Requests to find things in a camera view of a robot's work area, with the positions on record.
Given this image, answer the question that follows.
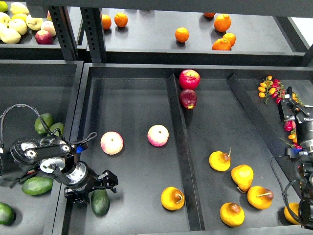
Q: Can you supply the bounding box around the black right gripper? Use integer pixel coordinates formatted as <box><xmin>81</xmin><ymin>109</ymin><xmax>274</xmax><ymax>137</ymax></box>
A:
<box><xmin>278</xmin><ymin>87</ymin><xmax>313</xmax><ymax>147</ymax></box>

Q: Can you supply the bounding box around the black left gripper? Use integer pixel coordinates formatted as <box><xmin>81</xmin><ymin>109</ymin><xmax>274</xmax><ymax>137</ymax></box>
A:
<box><xmin>64</xmin><ymin>166</ymin><xmax>118</xmax><ymax>204</ymax></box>

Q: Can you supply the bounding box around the dark green avocado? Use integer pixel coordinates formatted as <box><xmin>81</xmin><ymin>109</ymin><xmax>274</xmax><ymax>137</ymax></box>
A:
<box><xmin>91</xmin><ymin>189</ymin><xmax>110</xmax><ymax>216</ymax></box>

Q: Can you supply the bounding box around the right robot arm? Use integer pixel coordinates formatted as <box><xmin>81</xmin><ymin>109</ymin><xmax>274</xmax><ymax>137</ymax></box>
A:
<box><xmin>278</xmin><ymin>87</ymin><xmax>313</xmax><ymax>230</ymax></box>

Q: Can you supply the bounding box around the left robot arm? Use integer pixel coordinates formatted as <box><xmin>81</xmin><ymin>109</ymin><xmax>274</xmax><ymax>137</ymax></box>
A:
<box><xmin>0</xmin><ymin>103</ymin><xmax>118</xmax><ymax>203</ymax></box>

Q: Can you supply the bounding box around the green avocado lower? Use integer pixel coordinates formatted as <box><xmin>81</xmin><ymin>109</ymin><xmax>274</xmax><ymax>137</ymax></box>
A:
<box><xmin>22</xmin><ymin>176</ymin><xmax>53</xmax><ymax>196</ymax></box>

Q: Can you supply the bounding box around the green avocado top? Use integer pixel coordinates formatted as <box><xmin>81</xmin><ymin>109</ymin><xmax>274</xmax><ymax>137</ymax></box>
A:
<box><xmin>34</xmin><ymin>113</ymin><xmax>54</xmax><ymax>135</ymax></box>

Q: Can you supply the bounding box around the green avocado corner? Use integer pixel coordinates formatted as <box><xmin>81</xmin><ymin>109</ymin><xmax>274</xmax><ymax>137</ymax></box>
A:
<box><xmin>0</xmin><ymin>202</ymin><xmax>15</xmax><ymax>225</ymax></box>

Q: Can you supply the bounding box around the yellow pear with stem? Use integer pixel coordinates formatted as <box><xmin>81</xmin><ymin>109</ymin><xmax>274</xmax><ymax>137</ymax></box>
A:
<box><xmin>247</xmin><ymin>186</ymin><xmax>274</xmax><ymax>210</ymax></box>

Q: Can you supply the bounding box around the yellow pear bottom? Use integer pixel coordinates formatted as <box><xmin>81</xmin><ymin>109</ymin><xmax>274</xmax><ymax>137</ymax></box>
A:
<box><xmin>220</xmin><ymin>202</ymin><xmax>245</xmax><ymax>227</ymax></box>

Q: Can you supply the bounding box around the orange tomato vine right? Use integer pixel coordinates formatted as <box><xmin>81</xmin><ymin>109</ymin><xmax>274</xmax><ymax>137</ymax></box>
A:
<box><xmin>292</xmin><ymin>93</ymin><xmax>305</xmax><ymax>106</ymax></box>

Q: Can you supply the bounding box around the red chili pepper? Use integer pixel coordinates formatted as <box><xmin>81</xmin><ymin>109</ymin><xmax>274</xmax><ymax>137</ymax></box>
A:
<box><xmin>284</xmin><ymin>120</ymin><xmax>294</xmax><ymax>132</ymax></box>

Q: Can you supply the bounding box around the red cherry tomato bunch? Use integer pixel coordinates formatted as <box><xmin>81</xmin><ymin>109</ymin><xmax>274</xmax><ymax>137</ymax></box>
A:
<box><xmin>270</xmin><ymin>79</ymin><xmax>286</xmax><ymax>104</ymax></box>

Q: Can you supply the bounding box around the black bin divider right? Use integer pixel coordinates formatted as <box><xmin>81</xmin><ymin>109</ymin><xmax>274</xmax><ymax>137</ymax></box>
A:
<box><xmin>227</xmin><ymin>72</ymin><xmax>295</xmax><ymax>191</ymax></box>

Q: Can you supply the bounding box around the black bin divider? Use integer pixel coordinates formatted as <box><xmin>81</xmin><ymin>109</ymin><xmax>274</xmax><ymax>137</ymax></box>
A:
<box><xmin>227</xmin><ymin>72</ymin><xmax>295</xmax><ymax>191</ymax></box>
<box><xmin>166</xmin><ymin>73</ymin><xmax>205</xmax><ymax>231</ymax></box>

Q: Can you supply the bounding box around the orange cherry tomato bunch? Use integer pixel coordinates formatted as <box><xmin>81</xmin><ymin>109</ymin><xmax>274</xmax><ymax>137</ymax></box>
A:
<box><xmin>258</xmin><ymin>75</ymin><xmax>276</xmax><ymax>105</ymax></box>

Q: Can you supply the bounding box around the pink apple left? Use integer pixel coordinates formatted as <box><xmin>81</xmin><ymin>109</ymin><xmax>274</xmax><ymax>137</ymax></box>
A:
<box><xmin>100</xmin><ymin>131</ymin><xmax>124</xmax><ymax>155</ymax></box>

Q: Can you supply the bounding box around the pink apple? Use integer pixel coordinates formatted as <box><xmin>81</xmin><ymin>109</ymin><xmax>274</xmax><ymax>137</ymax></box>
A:
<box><xmin>100</xmin><ymin>131</ymin><xmax>124</xmax><ymax>155</ymax></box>
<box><xmin>147</xmin><ymin>124</ymin><xmax>169</xmax><ymax>147</ymax></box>

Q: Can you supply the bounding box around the pink apple centre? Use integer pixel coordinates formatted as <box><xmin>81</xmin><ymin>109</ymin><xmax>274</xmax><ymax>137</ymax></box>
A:
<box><xmin>147</xmin><ymin>124</ymin><xmax>169</xmax><ymax>147</ymax></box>

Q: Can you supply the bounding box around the orange on shelf front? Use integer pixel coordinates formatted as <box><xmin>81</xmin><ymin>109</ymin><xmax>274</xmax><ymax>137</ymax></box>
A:
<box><xmin>212</xmin><ymin>38</ymin><xmax>231</xmax><ymax>50</ymax></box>

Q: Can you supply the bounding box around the orange on shelf right small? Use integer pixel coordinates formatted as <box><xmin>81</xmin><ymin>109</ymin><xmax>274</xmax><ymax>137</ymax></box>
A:
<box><xmin>223</xmin><ymin>33</ymin><xmax>236</xmax><ymax>47</ymax></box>

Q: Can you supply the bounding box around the black bin divider centre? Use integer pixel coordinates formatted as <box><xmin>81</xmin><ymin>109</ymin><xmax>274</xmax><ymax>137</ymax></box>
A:
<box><xmin>166</xmin><ymin>73</ymin><xmax>205</xmax><ymax>231</ymax></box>

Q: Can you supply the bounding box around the dark red apple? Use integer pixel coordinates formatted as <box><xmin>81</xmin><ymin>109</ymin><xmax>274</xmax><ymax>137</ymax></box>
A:
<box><xmin>179</xmin><ymin>89</ymin><xmax>197</xmax><ymax>110</ymax></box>

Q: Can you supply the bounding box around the black middle bin tray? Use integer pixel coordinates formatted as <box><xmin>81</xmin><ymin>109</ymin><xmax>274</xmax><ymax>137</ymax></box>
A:
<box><xmin>53</xmin><ymin>64</ymin><xmax>313</xmax><ymax>235</ymax></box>

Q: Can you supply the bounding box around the black bin tray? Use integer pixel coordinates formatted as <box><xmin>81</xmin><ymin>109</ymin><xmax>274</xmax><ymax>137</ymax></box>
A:
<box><xmin>0</xmin><ymin>60</ymin><xmax>83</xmax><ymax>235</ymax></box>
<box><xmin>53</xmin><ymin>64</ymin><xmax>313</xmax><ymax>235</ymax></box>

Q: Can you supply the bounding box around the bright red apple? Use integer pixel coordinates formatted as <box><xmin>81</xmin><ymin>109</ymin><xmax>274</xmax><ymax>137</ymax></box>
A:
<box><xmin>179</xmin><ymin>70</ymin><xmax>201</xmax><ymax>90</ymax></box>

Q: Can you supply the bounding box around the large orange on shelf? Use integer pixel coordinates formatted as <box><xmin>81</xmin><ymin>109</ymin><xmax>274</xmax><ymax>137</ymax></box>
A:
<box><xmin>214</xmin><ymin>14</ymin><xmax>231</xmax><ymax>32</ymax></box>

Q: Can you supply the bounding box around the black left bin tray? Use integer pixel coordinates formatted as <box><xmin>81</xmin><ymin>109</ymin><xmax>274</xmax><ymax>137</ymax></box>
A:
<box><xmin>0</xmin><ymin>60</ymin><xmax>83</xmax><ymax>235</ymax></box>

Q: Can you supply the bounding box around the orange at shelf back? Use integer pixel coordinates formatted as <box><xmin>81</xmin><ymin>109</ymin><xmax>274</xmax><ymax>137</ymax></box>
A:
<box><xmin>203</xmin><ymin>12</ymin><xmax>216</xmax><ymax>18</ymax></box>

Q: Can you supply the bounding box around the orange on shelf centre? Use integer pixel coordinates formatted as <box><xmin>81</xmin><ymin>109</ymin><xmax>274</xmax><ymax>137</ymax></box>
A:
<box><xmin>175</xmin><ymin>27</ymin><xmax>189</xmax><ymax>43</ymax></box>

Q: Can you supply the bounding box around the red apple on left shelf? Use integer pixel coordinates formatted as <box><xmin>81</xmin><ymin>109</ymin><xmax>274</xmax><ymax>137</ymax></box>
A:
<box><xmin>35</xmin><ymin>30</ymin><xmax>53</xmax><ymax>45</ymax></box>

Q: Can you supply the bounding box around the orange on shelf left edge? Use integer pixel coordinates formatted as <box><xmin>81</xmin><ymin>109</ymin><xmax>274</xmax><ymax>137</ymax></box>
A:
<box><xmin>101</xmin><ymin>14</ymin><xmax>112</xmax><ymax>30</ymax></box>

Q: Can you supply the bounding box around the peach on left shelf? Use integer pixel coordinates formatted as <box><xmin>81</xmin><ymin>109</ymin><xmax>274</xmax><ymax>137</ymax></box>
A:
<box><xmin>41</xmin><ymin>21</ymin><xmax>56</xmax><ymax>37</ymax></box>

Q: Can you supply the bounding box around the black shelf post right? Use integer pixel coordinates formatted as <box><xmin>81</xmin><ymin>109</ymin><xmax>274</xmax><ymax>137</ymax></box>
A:
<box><xmin>80</xmin><ymin>7</ymin><xmax>107</xmax><ymax>63</ymax></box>

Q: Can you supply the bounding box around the black shelf post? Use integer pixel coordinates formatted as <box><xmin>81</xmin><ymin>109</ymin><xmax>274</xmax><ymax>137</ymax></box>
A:
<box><xmin>48</xmin><ymin>6</ymin><xmax>79</xmax><ymax>61</ymax></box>
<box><xmin>80</xmin><ymin>7</ymin><xmax>107</xmax><ymax>63</ymax></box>

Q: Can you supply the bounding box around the black shelf post left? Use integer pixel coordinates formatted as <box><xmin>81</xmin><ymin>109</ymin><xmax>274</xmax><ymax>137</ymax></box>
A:
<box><xmin>48</xmin><ymin>6</ymin><xmax>79</xmax><ymax>61</ymax></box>

